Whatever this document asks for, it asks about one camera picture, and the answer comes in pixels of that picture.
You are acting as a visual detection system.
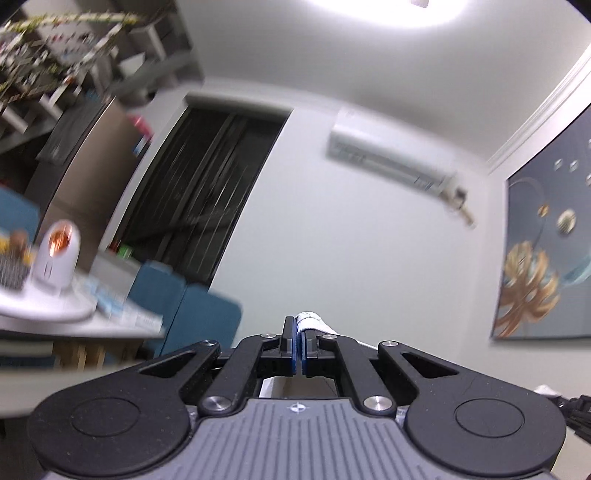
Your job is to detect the white garment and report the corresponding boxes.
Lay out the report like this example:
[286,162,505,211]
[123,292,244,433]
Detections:
[257,310,385,400]

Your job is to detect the blue covered sofa chair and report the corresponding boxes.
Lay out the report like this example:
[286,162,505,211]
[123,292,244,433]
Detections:
[128,262,242,357]

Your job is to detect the dark window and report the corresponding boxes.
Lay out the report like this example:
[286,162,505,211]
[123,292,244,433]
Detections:
[111,104,287,287]

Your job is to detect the white air conditioner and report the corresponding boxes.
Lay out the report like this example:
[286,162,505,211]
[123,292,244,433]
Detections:
[328,108,476,228]

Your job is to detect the wooden desk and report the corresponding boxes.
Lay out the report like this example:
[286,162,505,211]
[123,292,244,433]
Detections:
[0,253,167,421]

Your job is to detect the white small heater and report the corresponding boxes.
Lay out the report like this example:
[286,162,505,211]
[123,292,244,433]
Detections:
[31,220,81,291]

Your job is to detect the leaf wall painting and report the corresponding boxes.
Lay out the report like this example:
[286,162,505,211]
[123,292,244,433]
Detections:
[493,110,590,339]

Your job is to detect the white wall shelf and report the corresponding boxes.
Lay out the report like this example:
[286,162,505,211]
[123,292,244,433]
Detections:
[1,1,200,152]

